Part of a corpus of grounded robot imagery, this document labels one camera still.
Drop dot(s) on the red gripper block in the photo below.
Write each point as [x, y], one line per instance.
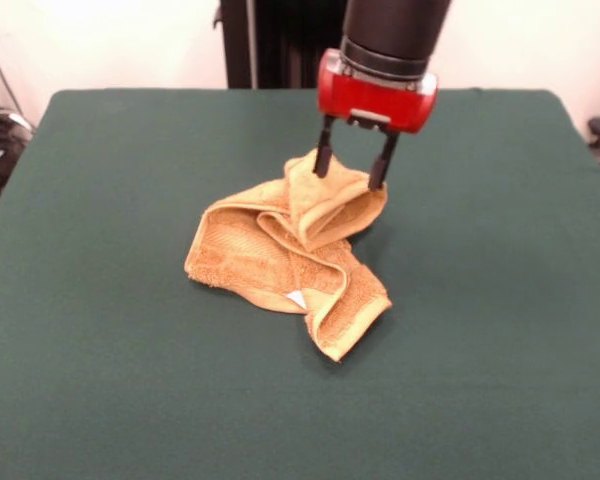
[375, 102]

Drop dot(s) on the tan orange terry towel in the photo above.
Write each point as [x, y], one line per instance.
[240, 250]

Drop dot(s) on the dark green table cloth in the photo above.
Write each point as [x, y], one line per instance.
[105, 250]

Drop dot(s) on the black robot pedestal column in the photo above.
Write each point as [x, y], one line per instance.
[275, 45]

